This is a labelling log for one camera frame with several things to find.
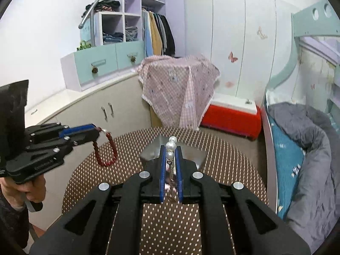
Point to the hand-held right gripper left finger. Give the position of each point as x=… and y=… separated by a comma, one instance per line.
x=162, y=175

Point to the person's left forearm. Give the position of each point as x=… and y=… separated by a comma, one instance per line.
x=13, y=223

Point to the black hanging garment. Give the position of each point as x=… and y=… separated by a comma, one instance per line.
x=169, y=37

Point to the dark jewelry box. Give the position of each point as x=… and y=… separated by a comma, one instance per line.
x=151, y=154

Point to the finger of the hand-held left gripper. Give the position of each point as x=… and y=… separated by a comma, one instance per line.
x=77, y=130
x=79, y=139

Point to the teal drawer unit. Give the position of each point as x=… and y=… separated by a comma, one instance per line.
x=106, y=58

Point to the white wardrobe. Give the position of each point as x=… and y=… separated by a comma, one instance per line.
x=212, y=32

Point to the person's left hand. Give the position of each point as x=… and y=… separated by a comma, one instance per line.
x=13, y=194

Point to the pale butterfly sticker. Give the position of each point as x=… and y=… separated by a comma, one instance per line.
x=261, y=33

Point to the red storage box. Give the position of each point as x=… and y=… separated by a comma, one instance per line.
x=228, y=122

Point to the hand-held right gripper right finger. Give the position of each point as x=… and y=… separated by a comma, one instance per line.
x=178, y=175

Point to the grey duvet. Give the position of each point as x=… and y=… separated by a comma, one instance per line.
x=318, y=164

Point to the folded dark jeans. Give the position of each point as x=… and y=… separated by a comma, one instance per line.
x=113, y=37

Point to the yellow hanging garment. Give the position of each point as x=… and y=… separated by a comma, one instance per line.
x=156, y=37

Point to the pink checked cloth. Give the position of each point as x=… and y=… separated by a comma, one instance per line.
x=172, y=90

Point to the hanging pine cone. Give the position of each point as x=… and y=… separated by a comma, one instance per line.
x=132, y=58
x=94, y=69

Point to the round polka-dot table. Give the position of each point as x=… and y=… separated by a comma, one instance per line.
x=225, y=164

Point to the metal handrail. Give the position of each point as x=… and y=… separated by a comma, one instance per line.
x=87, y=16

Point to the light blue hanging garment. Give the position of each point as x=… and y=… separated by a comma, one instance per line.
x=147, y=37

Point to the grey hanging garment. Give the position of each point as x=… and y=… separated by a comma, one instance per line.
x=162, y=32

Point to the white low cabinet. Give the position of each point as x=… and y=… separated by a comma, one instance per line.
x=79, y=117

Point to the blue bed sheet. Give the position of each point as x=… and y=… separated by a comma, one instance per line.
x=284, y=159

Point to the green plant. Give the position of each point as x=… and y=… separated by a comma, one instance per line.
x=84, y=46

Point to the folded light jeans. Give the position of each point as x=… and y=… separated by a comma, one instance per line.
x=131, y=34

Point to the teal bunk bed frame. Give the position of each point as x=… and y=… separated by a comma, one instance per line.
x=305, y=24

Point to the lavender cubby shelf unit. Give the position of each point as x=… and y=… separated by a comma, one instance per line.
x=132, y=2

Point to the faded pink sticker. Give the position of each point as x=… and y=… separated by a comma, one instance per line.
x=229, y=84

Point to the pink butterfly sticker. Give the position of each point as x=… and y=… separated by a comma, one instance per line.
x=233, y=57

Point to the pile of dark clothes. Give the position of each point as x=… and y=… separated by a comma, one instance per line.
x=105, y=6

